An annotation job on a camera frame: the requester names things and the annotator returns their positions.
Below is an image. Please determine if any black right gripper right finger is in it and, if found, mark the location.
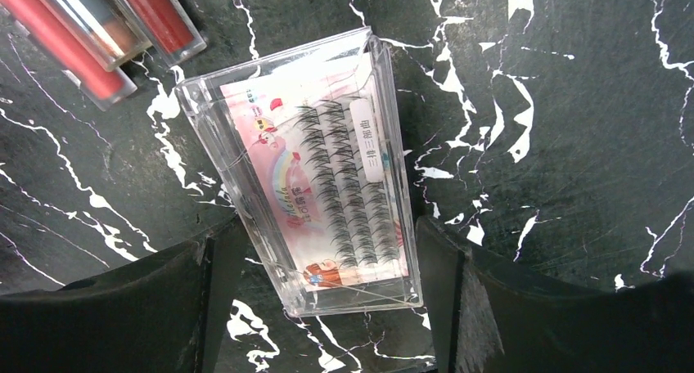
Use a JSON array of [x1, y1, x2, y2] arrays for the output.
[[416, 216, 693, 372]]

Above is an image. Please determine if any clear false eyelash case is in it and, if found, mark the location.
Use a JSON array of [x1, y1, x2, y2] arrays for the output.
[[173, 27, 422, 317]]

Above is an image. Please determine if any red lip gloss tube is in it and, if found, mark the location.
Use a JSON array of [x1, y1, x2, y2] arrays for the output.
[[1, 0, 137, 110]]

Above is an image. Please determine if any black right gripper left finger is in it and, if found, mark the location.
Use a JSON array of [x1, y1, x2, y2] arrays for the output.
[[1, 218, 250, 372]]

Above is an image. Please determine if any dark red lip gloss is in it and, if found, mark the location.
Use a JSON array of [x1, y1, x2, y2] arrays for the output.
[[115, 0, 207, 67]]

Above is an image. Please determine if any silver capped lipstick tube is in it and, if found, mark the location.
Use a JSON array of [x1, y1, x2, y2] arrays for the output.
[[40, 0, 151, 71]]

